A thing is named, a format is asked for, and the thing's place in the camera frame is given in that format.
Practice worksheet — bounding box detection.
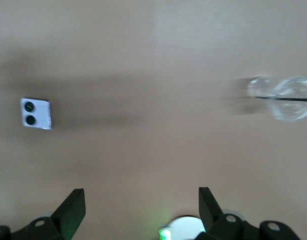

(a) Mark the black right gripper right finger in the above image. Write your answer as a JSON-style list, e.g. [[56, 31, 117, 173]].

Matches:
[[194, 186, 302, 240]]

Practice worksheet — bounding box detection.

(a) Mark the black straw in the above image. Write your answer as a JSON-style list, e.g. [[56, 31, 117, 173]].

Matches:
[[253, 95, 307, 103]]

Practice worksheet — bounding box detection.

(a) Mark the clear plastic cup with lid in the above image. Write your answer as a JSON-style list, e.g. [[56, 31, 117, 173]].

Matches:
[[246, 75, 307, 123]]

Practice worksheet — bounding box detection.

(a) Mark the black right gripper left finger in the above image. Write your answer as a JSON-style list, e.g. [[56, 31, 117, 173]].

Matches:
[[0, 188, 86, 240]]

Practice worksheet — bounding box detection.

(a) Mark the lilac folding phone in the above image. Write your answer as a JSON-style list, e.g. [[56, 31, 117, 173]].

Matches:
[[19, 97, 54, 131]]

